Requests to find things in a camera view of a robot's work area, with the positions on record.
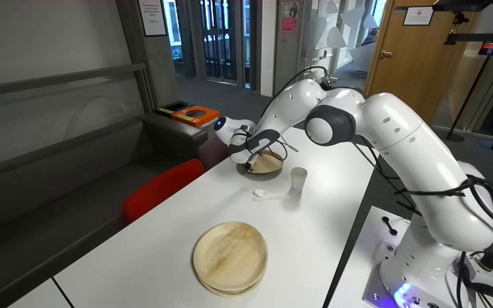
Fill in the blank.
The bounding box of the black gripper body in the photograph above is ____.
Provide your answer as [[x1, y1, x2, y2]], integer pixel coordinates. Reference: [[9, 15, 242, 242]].
[[233, 141, 261, 174]]

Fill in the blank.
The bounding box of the dark-grained wooden plate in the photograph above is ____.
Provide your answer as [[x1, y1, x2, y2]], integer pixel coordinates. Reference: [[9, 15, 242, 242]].
[[237, 148, 288, 179]]

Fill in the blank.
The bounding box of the pale wooden plate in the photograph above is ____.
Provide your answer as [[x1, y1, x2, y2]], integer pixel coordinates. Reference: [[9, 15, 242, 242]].
[[191, 220, 271, 297]]

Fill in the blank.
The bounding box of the white plastic spoon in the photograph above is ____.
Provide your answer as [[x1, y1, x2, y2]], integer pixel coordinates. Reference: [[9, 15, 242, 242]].
[[251, 186, 292, 201]]

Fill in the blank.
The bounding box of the white paper cup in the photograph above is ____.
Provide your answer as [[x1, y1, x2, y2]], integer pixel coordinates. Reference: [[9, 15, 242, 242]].
[[290, 165, 310, 194]]

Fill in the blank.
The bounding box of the orange box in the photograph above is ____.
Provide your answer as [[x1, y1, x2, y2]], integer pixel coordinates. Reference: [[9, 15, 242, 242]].
[[156, 100, 223, 128]]

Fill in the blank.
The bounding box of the red chair at table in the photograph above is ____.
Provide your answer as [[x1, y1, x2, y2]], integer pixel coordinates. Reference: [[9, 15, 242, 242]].
[[120, 157, 209, 224]]

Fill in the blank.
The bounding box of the red and white notice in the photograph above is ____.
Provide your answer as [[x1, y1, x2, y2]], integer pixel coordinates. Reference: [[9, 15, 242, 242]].
[[278, 0, 302, 34]]

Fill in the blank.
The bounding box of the wooden door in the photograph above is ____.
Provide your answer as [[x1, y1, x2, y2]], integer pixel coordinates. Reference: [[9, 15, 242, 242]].
[[365, 0, 463, 124]]

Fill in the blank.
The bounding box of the dark grey sofa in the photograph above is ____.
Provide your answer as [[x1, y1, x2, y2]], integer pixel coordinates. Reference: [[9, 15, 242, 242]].
[[0, 111, 215, 308]]

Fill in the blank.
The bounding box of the grey metal railing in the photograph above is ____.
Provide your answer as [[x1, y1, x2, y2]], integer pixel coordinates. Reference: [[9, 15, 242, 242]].
[[0, 61, 153, 184]]

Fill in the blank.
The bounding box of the white door sign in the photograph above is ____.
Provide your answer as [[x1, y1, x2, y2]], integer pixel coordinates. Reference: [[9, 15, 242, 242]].
[[403, 5, 437, 27]]

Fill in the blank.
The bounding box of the black tripod stand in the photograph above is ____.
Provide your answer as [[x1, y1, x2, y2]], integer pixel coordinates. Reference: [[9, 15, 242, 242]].
[[434, 0, 493, 153]]

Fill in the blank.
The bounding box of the black power plug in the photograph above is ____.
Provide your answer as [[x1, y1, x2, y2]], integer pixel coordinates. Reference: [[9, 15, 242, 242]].
[[476, 249, 493, 273]]

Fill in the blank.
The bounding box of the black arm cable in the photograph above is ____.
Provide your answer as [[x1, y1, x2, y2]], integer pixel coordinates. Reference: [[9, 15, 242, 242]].
[[245, 63, 333, 169]]

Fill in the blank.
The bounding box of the white wall poster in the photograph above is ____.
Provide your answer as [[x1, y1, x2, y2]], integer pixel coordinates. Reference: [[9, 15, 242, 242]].
[[138, 0, 170, 39]]

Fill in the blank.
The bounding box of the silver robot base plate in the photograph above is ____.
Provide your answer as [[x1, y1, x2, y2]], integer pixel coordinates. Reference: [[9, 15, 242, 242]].
[[362, 203, 493, 308]]

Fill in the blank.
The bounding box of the black cable bundle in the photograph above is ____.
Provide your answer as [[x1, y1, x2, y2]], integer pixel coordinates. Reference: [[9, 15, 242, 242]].
[[365, 141, 493, 308]]

